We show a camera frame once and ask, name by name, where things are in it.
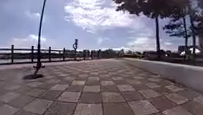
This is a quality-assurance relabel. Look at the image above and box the distant line of trees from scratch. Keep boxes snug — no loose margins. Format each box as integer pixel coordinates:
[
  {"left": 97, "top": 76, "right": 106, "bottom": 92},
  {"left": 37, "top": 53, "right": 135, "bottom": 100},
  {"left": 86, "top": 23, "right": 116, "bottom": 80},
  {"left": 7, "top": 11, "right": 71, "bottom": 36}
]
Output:
[{"left": 89, "top": 47, "right": 124, "bottom": 60}]

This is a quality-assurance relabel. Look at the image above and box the chequered stone paved promenade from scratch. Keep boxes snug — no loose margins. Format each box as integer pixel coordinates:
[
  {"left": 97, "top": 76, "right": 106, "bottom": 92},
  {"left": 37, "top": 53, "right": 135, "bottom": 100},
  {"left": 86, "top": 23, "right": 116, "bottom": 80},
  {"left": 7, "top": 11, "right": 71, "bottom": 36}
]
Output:
[{"left": 0, "top": 51, "right": 203, "bottom": 115}]

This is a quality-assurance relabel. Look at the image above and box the row of trees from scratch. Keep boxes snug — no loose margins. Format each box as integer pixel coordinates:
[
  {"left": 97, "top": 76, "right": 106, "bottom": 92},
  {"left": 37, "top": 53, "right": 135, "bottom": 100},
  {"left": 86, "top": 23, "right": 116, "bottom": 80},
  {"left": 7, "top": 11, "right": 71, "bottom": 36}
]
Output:
[{"left": 106, "top": 0, "right": 203, "bottom": 64}]

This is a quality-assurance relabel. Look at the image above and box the small sign on post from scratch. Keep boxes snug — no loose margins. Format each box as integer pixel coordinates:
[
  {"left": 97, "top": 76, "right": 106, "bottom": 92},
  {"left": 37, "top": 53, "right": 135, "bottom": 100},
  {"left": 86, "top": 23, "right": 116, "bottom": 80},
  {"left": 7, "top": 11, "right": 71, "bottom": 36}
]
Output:
[{"left": 71, "top": 38, "right": 79, "bottom": 61}]

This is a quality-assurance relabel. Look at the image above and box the tall lamp post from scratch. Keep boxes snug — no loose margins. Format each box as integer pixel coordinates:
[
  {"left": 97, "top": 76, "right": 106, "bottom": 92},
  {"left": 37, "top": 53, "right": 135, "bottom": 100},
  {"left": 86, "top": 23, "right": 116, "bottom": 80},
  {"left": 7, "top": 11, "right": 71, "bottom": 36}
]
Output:
[{"left": 32, "top": 0, "right": 53, "bottom": 71}]

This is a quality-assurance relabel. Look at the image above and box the low pale concrete wall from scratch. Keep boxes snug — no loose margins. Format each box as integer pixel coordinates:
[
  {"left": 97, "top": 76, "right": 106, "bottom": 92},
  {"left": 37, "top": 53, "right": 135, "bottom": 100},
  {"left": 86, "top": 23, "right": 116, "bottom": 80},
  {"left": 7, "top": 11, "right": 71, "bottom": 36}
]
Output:
[{"left": 122, "top": 57, "right": 203, "bottom": 97}]

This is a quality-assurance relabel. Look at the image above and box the dark post and rail fence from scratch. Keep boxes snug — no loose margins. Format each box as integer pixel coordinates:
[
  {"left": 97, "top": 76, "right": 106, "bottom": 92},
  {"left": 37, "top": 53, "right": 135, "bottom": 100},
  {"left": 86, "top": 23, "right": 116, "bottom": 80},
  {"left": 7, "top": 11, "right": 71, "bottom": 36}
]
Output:
[{"left": 0, "top": 43, "right": 103, "bottom": 72}]

